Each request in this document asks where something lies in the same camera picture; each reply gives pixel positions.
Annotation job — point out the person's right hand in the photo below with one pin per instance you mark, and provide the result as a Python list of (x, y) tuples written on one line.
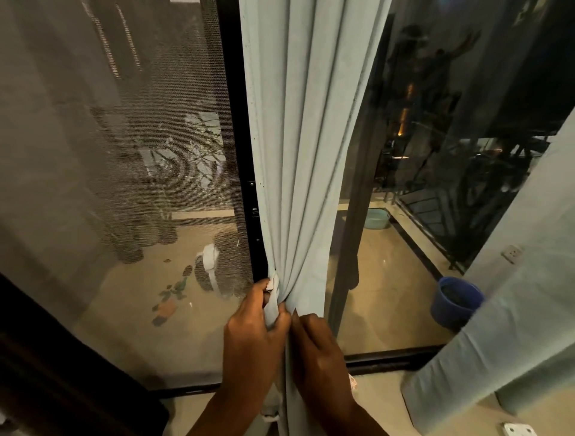
[(321, 359)]

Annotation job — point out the person's left hand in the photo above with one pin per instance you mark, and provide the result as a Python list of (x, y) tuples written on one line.
[(251, 341)]

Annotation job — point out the person's left thumb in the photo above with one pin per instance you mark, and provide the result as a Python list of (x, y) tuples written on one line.
[(281, 321)]

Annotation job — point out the person's right thumb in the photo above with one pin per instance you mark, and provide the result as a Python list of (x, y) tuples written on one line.
[(296, 328)]

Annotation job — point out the light blue gathered curtain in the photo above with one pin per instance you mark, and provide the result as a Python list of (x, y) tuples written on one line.
[(305, 134)]

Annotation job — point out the person's left forearm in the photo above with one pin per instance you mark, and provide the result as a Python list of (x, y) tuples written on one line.
[(229, 411)]

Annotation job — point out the person's right forearm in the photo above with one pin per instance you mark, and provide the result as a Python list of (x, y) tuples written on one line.
[(348, 420)]

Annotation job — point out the green and orange floor scraps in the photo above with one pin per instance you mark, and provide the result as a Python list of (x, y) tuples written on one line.
[(173, 292)]

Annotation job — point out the black door latch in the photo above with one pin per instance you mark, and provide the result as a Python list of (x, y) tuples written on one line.
[(253, 200)]

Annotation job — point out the teal plastic basin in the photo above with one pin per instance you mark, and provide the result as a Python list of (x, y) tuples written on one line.
[(377, 218)]

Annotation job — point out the blue plastic bucket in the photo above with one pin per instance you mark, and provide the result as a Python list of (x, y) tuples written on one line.
[(453, 303)]

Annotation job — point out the potted green plant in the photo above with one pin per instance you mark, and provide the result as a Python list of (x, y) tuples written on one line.
[(152, 188)]

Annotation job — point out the glass sliding door pane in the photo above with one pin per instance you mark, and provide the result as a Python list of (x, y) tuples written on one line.
[(417, 179)]

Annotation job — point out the light blue curtain panel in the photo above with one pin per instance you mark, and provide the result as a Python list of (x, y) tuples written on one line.
[(507, 323)]

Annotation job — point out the black balcony railing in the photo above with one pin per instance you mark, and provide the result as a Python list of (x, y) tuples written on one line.
[(471, 202)]

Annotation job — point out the mesh screen door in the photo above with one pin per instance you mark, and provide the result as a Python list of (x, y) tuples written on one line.
[(117, 179)]

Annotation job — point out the dark wooden furniture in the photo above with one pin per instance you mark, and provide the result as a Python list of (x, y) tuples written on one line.
[(58, 373)]

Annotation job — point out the white plastic fitting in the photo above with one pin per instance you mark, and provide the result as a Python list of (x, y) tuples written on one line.
[(516, 430)]

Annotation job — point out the black sliding door frame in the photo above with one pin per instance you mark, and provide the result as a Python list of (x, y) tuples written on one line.
[(236, 134)]

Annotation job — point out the white wall socket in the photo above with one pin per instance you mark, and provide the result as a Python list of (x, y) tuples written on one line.
[(512, 254)]

